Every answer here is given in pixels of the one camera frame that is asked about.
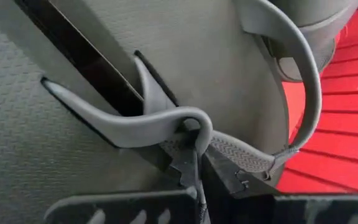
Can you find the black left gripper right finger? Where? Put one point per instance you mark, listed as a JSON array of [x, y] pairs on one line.
[[322, 211]]

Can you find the red plastic bin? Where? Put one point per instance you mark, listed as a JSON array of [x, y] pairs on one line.
[[346, 124]]

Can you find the black thong flip-flop sandal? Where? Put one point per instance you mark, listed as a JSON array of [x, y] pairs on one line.
[[213, 62]]

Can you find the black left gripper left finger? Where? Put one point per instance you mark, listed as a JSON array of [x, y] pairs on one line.
[[120, 208]]

